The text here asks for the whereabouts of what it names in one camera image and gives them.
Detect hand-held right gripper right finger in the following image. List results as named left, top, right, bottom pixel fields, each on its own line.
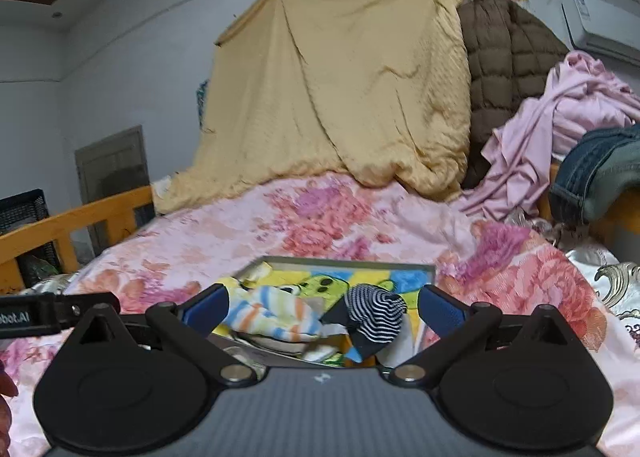
left=390, top=284, right=572, bottom=385

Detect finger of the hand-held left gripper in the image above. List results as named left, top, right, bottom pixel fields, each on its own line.
left=37, top=292, right=122, bottom=334

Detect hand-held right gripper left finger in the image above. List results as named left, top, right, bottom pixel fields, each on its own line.
left=70, top=283, right=256, bottom=385

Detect pastel striped sock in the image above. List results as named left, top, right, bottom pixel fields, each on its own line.
left=215, top=277, right=327, bottom=346

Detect navy white striped sock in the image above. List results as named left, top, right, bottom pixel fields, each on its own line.
left=320, top=283, right=409, bottom=364

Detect grey cardboard box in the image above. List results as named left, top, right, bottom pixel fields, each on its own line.
left=210, top=256, right=437, bottom=369

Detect cartoon print cloth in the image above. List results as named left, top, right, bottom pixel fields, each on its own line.
left=232, top=261, right=432, bottom=369

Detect person's left hand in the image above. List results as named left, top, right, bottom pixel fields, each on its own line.
left=0, top=361, right=20, bottom=440

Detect black plastic crate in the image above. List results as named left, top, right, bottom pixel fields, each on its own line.
left=0, top=190, right=62, bottom=284

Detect grey door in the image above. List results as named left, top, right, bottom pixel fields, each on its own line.
left=75, top=126, right=152, bottom=254

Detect blue jeans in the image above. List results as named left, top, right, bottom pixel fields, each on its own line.
left=548, top=124, right=640, bottom=226

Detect pink garment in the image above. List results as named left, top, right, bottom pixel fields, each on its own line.
left=457, top=51, right=640, bottom=224

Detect yellow quilt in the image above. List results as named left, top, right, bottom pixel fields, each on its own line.
left=152, top=0, right=474, bottom=216

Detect brown puffer jacket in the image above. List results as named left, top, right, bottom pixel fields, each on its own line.
left=455, top=0, right=572, bottom=191

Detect white air conditioner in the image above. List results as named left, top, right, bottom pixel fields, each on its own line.
left=560, top=0, right=640, bottom=57

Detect colourful wall poster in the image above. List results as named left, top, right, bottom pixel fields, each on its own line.
left=196, top=80, right=212, bottom=131

